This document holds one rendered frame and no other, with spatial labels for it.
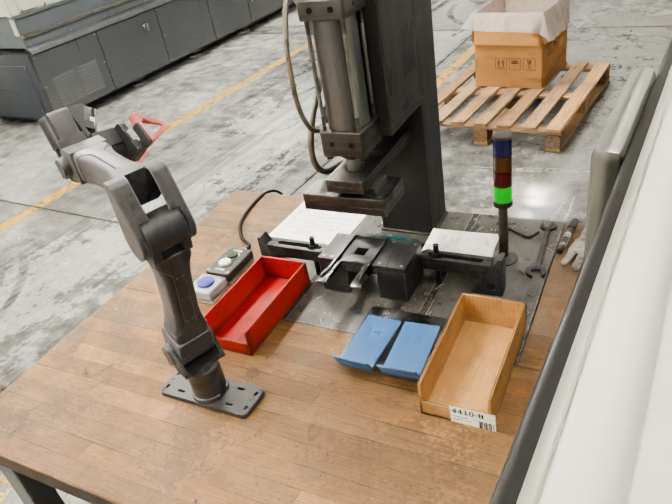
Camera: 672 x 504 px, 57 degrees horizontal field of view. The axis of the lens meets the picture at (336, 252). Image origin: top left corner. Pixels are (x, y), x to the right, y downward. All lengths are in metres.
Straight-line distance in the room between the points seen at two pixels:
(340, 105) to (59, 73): 5.21
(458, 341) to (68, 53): 5.47
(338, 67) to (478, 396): 0.61
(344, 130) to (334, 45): 0.16
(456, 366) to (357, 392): 0.18
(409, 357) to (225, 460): 0.37
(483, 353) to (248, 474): 0.46
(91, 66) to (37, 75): 0.55
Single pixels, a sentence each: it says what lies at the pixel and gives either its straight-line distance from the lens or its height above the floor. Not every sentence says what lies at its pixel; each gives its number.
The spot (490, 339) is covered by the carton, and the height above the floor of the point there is 0.91.
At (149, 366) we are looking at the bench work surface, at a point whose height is 0.90.
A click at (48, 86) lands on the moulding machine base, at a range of 6.18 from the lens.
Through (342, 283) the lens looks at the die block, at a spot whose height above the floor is 0.92.
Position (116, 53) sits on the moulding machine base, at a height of 0.39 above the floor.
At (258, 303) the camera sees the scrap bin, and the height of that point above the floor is 0.91.
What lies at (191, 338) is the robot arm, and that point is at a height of 1.05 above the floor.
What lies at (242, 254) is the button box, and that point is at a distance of 1.53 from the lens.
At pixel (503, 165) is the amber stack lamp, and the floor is 1.14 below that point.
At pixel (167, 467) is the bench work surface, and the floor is 0.90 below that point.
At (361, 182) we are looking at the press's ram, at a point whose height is 1.18.
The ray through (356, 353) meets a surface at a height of 0.92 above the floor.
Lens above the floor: 1.71
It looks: 33 degrees down
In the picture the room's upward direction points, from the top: 11 degrees counter-clockwise
